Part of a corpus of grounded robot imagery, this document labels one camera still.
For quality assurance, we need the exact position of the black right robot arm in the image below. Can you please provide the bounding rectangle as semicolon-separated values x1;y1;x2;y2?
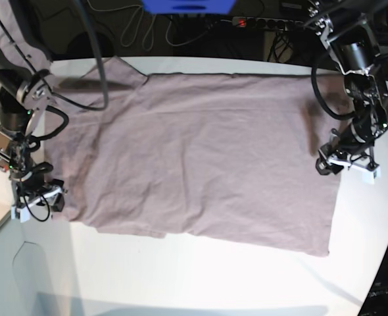
0;1;109;222

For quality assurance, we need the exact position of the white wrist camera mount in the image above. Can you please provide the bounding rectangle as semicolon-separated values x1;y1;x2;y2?
319;152;381;184
10;185;67;223

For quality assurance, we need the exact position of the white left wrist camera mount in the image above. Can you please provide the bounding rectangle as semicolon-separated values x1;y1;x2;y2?
319;152;381;184

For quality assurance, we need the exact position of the white loose cable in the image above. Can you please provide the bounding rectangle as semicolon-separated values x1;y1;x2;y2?
120;13;214;47

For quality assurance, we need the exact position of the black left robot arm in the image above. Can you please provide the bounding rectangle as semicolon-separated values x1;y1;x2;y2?
304;1;388;177

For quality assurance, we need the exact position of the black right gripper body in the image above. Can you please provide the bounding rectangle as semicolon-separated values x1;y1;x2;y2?
11;171;54;204

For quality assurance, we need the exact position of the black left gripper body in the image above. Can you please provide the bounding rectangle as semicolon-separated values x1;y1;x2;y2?
322;130;375;167

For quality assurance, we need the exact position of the black power strip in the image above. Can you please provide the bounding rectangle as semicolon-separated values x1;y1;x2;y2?
231;16;303;32

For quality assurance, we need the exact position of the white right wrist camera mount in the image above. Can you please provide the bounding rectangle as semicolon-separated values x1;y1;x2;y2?
10;185;67;223

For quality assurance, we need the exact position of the blue plastic box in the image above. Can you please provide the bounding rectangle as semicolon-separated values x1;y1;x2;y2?
141;0;236;14

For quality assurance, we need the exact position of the mauve grey t-shirt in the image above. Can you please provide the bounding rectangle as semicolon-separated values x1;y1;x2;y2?
44;57;340;257

